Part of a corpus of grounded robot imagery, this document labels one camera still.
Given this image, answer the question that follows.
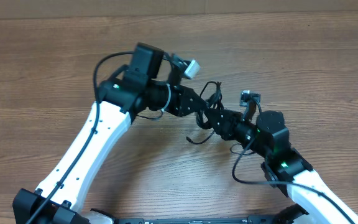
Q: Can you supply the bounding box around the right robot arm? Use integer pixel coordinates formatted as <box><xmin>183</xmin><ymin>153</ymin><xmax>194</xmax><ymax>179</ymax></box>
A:
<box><xmin>205</xmin><ymin>109</ymin><xmax>358</xmax><ymax>223</ymax></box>

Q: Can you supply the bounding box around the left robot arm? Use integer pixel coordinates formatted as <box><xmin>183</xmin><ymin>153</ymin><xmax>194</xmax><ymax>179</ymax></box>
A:
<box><xmin>12</xmin><ymin>43</ymin><xmax>207</xmax><ymax>223</ymax></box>

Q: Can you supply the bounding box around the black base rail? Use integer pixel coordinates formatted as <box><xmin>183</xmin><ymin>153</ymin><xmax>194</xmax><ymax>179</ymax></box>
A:
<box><xmin>113</xmin><ymin>215</ymin><xmax>277</xmax><ymax>224</ymax></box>

